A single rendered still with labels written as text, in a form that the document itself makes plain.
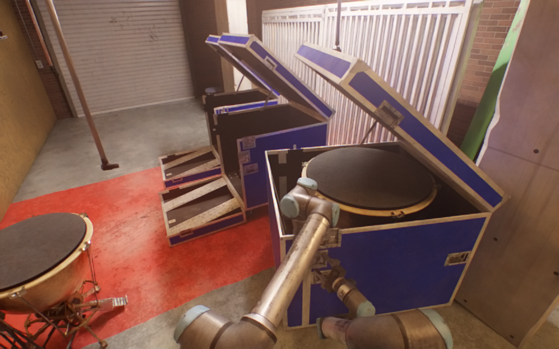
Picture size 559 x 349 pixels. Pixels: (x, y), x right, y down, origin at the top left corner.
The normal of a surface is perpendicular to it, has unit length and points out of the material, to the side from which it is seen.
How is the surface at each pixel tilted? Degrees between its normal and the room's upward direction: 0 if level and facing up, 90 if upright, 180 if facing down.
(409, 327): 13
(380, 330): 27
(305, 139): 90
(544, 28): 90
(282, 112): 90
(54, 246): 0
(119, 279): 0
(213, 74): 90
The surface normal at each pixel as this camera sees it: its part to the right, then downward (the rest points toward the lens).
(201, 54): 0.49, 0.42
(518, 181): -0.87, 0.26
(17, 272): -0.03, -0.87
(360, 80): 0.12, 0.48
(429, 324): 0.00, -0.74
